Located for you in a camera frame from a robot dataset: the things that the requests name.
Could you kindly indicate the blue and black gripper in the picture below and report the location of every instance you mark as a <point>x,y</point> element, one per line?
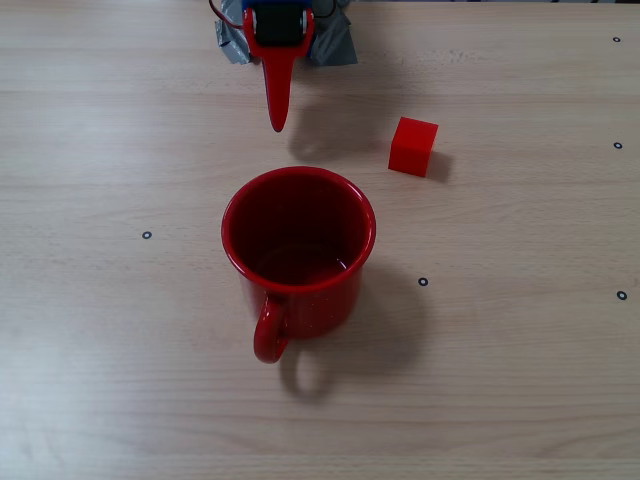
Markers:
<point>278,31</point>

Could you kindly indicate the red cube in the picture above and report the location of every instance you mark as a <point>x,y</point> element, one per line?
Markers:
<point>410,150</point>

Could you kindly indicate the red enamel mug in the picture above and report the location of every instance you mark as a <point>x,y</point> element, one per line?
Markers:
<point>310,310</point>

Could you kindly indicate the grey duct tape piece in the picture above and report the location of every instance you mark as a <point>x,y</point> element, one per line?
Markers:
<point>335,45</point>
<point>230,42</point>

